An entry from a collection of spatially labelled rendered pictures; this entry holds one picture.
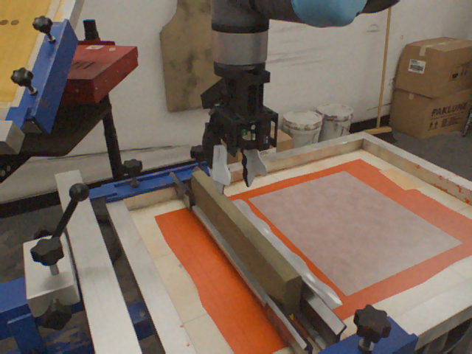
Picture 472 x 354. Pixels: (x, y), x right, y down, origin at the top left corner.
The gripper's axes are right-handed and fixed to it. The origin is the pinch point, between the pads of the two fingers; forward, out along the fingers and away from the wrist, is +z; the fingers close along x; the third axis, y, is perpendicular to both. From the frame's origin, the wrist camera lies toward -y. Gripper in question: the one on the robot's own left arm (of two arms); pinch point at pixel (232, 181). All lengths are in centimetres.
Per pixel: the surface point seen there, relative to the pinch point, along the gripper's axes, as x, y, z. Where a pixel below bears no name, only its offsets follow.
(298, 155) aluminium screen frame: 33.1, -24.9, 14.0
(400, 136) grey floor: 267, -171, 113
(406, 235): 34.7, 10.7, 16.7
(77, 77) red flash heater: -13, -90, 3
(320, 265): 13.3, 9.6, 16.8
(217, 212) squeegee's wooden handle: -1.2, -3.8, 8.4
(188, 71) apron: 66, -193, 33
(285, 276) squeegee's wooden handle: -0.6, 17.4, 6.3
